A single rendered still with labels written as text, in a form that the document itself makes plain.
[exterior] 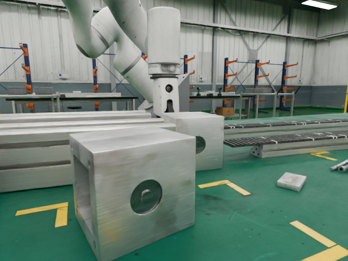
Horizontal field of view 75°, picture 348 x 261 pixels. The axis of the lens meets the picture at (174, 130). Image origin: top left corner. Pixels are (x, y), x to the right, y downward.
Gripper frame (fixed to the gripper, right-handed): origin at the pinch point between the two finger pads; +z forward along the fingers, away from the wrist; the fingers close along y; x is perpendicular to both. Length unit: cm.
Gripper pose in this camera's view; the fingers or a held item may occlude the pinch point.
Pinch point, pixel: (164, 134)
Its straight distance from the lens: 62.3
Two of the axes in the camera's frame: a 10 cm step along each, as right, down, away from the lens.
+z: 0.0, 9.8, 1.8
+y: -3.1, -1.7, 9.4
